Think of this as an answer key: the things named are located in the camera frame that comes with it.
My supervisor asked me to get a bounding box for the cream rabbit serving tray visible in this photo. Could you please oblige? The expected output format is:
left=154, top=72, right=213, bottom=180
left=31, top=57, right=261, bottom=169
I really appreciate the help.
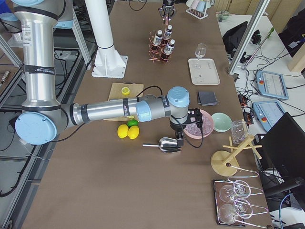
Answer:
left=188, top=58, right=220, bottom=85

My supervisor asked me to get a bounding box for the hanging wine glass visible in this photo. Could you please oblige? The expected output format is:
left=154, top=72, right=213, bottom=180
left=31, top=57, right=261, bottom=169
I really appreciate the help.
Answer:
left=219, top=180, right=251, bottom=203
left=218, top=198, right=253, bottom=225

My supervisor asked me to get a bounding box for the clear wine glass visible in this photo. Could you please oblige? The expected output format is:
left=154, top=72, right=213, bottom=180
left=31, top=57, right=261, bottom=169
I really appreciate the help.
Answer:
left=194, top=43, right=207, bottom=69

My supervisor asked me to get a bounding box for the metal ice scoop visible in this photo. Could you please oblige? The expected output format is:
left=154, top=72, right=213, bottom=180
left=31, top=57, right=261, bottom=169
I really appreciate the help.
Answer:
left=142, top=137, right=182, bottom=153

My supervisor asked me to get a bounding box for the white wire cup rack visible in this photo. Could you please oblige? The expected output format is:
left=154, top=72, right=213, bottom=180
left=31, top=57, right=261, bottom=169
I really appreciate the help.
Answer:
left=186, top=0, right=211, bottom=20

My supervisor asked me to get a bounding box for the blue teach pendant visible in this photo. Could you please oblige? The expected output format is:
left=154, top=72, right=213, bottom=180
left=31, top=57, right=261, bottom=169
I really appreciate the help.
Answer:
left=253, top=101, right=285, bottom=132
left=256, top=70, right=289, bottom=100

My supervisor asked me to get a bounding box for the bamboo cutting board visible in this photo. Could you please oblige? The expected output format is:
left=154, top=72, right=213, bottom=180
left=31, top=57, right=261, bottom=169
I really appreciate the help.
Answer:
left=102, top=82, right=144, bottom=122

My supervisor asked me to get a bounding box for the wooden cup stand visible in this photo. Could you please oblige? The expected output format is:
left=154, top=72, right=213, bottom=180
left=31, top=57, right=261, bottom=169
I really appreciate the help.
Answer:
left=211, top=134, right=262, bottom=177

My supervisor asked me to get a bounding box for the blue plastic cup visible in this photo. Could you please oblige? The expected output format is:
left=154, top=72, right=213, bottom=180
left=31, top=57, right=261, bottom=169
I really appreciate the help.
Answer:
left=196, top=0, right=211, bottom=12

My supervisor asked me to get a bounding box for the black computer monitor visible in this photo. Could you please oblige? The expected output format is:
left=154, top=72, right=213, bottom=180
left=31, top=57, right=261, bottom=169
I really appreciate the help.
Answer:
left=261, top=112, right=305, bottom=201

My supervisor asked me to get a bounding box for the black equipment case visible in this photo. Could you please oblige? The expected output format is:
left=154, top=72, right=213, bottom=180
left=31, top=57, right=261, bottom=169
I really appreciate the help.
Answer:
left=223, top=21, right=248, bottom=57

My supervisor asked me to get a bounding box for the pink plastic cup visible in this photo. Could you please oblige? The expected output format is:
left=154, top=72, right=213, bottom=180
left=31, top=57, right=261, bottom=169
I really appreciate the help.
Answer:
left=190, top=0, right=200, bottom=10

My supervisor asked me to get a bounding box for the far blue teach pendant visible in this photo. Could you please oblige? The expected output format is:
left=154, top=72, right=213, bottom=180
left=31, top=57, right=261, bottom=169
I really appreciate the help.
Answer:
left=256, top=70, right=289, bottom=100

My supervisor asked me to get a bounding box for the clear glass mug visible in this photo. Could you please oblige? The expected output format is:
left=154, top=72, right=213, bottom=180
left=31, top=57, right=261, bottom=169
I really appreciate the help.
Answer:
left=231, top=120, right=248, bottom=144

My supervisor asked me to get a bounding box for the lower yellow lemon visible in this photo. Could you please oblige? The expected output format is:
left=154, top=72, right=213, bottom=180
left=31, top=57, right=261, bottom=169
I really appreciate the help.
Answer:
left=128, top=125, right=140, bottom=139

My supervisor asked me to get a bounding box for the yellow lemon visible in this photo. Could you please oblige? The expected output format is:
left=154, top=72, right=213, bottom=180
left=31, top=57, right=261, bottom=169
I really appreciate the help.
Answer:
left=117, top=124, right=129, bottom=138
left=128, top=125, right=140, bottom=139

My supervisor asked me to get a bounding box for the pink bowl of ice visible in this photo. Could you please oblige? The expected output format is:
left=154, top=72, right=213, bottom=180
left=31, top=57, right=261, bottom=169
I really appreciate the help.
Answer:
left=183, top=109, right=214, bottom=139

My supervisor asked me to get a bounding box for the aluminium frame post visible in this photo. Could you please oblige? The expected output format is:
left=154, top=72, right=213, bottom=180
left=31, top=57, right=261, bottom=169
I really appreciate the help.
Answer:
left=228, top=0, right=270, bottom=76

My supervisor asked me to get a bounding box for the near blue teach pendant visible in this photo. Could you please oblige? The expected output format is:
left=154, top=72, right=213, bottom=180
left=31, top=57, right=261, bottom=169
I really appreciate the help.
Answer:
left=253, top=101, right=285, bottom=132

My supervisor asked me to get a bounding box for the upper yellow lemon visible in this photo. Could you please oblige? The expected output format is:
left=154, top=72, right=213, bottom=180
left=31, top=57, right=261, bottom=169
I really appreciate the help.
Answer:
left=117, top=124, right=129, bottom=138

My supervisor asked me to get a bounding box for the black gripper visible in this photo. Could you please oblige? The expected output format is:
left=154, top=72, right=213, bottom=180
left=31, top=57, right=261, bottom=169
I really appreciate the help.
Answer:
left=170, top=108, right=203, bottom=147
left=158, top=0, right=177, bottom=23

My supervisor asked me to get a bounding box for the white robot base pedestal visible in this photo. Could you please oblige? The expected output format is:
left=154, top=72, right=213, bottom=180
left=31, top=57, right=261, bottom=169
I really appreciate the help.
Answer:
left=85, top=0, right=128, bottom=79

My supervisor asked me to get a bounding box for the green ceramic bowl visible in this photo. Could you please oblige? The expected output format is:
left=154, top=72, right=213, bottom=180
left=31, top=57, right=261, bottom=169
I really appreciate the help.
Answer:
left=212, top=113, right=232, bottom=133

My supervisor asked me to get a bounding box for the white plastic cup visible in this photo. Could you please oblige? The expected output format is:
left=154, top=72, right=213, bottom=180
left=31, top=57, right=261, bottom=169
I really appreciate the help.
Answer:
left=186, top=0, right=193, bottom=7

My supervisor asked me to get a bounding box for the lower hanging wine glass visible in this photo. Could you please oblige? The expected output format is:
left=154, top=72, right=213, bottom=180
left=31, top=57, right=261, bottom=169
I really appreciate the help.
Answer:
left=218, top=198, right=253, bottom=225

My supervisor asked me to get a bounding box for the upper hanging wine glass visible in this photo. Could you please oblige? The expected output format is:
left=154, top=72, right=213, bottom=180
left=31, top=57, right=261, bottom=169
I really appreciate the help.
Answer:
left=219, top=180, right=251, bottom=203

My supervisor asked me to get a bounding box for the half lemon slice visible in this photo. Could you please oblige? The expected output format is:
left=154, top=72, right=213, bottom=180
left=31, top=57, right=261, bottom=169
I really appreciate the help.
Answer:
left=121, top=87, right=130, bottom=95

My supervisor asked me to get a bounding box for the copper wire bottle basket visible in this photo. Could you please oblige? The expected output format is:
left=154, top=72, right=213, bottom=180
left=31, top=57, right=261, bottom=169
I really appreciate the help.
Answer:
left=149, top=25, right=176, bottom=63

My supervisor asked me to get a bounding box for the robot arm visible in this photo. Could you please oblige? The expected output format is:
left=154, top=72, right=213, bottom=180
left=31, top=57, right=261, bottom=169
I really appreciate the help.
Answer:
left=14, top=0, right=203, bottom=146

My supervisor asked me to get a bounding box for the green lime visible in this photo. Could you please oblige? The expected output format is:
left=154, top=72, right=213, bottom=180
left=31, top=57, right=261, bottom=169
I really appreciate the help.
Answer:
left=127, top=119, right=138, bottom=127

